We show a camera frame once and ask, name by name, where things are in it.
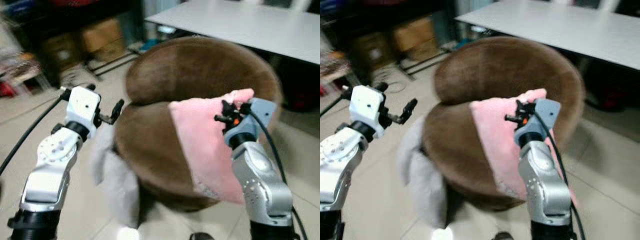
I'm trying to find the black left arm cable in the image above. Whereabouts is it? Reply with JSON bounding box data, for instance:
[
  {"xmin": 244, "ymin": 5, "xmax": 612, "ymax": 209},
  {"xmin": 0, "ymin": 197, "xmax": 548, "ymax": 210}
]
[
  {"xmin": 0, "ymin": 92, "xmax": 66, "ymax": 176},
  {"xmin": 320, "ymin": 92, "xmax": 351, "ymax": 116}
]

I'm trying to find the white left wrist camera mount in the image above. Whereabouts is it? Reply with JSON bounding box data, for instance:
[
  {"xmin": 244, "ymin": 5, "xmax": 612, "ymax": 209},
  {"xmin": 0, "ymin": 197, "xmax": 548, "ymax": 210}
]
[
  {"xmin": 65, "ymin": 86, "xmax": 102, "ymax": 132},
  {"xmin": 349, "ymin": 85, "xmax": 386, "ymax": 132}
]

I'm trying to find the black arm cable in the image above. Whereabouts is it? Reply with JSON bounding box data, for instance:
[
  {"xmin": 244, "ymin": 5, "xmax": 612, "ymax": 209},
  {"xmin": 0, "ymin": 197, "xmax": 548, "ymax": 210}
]
[
  {"xmin": 248, "ymin": 111, "xmax": 302, "ymax": 240},
  {"xmin": 320, "ymin": 92, "xmax": 351, "ymax": 116},
  {"xmin": 532, "ymin": 111, "xmax": 587, "ymax": 240},
  {"xmin": 0, "ymin": 92, "xmax": 66, "ymax": 176}
]

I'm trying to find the white top table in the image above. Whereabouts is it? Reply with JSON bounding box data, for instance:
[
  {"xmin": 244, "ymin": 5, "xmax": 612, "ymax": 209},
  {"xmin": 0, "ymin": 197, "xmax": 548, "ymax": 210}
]
[
  {"xmin": 455, "ymin": 0, "xmax": 640, "ymax": 71},
  {"xmin": 145, "ymin": 0, "xmax": 321, "ymax": 65}
]

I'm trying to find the black shelf rack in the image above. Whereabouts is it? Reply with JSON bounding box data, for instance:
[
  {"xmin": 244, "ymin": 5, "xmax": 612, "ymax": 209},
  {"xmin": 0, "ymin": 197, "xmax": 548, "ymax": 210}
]
[
  {"xmin": 320, "ymin": 0, "xmax": 451, "ymax": 81},
  {"xmin": 0, "ymin": 0, "xmax": 143, "ymax": 86}
]

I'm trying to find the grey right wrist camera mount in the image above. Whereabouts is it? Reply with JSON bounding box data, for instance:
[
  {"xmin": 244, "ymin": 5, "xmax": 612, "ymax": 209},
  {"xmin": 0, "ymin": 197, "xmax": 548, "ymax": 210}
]
[
  {"xmin": 223, "ymin": 97, "xmax": 277, "ymax": 146},
  {"xmin": 514, "ymin": 98, "xmax": 562, "ymax": 146}
]

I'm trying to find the grey fluffy blanket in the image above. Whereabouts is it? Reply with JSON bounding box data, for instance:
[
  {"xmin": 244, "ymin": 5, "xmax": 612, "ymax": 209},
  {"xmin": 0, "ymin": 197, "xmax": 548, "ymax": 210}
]
[
  {"xmin": 397, "ymin": 117, "xmax": 448, "ymax": 231},
  {"xmin": 90, "ymin": 125, "xmax": 142, "ymax": 228}
]

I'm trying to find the brown round plush sofa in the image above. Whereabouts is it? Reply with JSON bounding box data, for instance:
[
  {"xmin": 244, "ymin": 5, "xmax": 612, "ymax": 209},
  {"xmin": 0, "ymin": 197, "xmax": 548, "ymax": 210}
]
[
  {"xmin": 114, "ymin": 36, "xmax": 283, "ymax": 211},
  {"xmin": 422, "ymin": 36, "xmax": 587, "ymax": 211}
]

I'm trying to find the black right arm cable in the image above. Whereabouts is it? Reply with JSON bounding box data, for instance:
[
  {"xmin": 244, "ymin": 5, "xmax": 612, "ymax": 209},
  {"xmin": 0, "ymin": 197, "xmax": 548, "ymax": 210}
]
[
  {"xmin": 248, "ymin": 111, "xmax": 302, "ymax": 240},
  {"xmin": 532, "ymin": 111, "xmax": 587, "ymax": 240}
]

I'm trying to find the brown cardboard box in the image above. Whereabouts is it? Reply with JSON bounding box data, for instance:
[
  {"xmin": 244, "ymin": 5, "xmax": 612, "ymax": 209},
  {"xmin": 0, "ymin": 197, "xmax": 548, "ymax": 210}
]
[
  {"xmin": 392, "ymin": 17, "xmax": 438, "ymax": 62},
  {"xmin": 80, "ymin": 19, "xmax": 128, "ymax": 63},
  {"xmin": 42, "ymin": 35, "xmax": 83, "ymax": 68},
  {"xmin": 352, "ymin": 32, "xmax": 396, "ymax": 66}
]

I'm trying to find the pink pillow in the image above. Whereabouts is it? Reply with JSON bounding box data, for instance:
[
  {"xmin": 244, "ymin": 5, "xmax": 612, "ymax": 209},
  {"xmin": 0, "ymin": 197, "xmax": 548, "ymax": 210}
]
[
  {"xmin": 470, "ymin": 88, "xmax": 578, "ymax": 208},
  {"xmin": 168, "ymin": 88, "xmax": 256, "ymax": 205}
]

